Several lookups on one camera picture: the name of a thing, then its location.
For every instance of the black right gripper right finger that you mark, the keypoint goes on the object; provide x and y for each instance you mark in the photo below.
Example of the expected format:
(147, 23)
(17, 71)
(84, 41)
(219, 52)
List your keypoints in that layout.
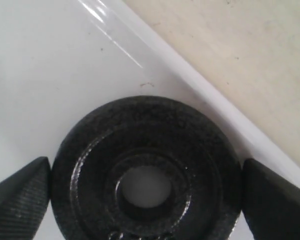
(271, 204)

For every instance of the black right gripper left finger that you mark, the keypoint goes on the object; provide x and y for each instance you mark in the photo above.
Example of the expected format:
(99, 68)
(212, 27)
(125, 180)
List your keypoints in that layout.
(24, 199)

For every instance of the black weight plate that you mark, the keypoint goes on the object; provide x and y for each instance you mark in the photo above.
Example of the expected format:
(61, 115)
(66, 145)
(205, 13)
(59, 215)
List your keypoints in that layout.
(146, 168)

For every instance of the white plastic tray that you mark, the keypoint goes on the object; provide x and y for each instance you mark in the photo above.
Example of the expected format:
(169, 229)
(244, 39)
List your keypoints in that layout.
(62, 59)

